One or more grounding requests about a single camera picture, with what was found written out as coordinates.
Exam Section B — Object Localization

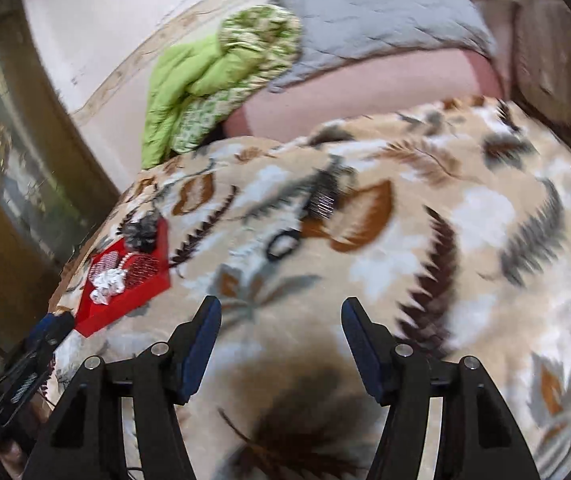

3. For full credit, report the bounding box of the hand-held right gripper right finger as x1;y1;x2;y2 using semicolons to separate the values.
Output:
340;296;544;480

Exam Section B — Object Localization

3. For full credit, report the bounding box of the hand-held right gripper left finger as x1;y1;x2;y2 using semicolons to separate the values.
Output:
23;296;223;480

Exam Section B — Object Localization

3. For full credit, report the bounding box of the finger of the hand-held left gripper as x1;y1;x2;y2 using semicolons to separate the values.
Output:
30;311;75;357

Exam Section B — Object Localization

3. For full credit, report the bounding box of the white scrunchie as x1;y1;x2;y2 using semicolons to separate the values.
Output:
90;267;128;306

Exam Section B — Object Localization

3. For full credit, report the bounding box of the red tray box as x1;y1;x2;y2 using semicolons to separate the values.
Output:
73;217;172;339

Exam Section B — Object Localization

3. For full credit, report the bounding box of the maroon sequin scrunchie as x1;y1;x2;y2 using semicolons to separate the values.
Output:
90;252;126;279

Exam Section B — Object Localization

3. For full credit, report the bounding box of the red polka dot scrunchie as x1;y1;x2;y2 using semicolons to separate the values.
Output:
126;255;161;287

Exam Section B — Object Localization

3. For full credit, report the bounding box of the plain black hair tie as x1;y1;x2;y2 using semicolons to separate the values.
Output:
266;228;303;262

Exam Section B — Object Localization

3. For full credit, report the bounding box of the dark grey scrunchie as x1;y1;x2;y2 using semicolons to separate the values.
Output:
120;212;163;254

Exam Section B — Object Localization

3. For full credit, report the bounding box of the leaf print blanket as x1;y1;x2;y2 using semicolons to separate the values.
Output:
48;95;571;480

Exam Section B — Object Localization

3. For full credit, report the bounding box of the wooden door with stained glass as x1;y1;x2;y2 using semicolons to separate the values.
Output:
0;0;122;356

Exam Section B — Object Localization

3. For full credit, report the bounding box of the pink sofa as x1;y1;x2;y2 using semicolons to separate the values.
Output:
226;0;571;139

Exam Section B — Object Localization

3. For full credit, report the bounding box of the green quilt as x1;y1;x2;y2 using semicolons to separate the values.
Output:
142;4;302;170

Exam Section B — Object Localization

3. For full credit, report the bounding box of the grey quilted pillow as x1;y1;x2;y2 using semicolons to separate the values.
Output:
266;0;497;94

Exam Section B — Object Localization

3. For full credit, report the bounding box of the striped floral sofa cushion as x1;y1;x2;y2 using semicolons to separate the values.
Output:
510;0;571;176

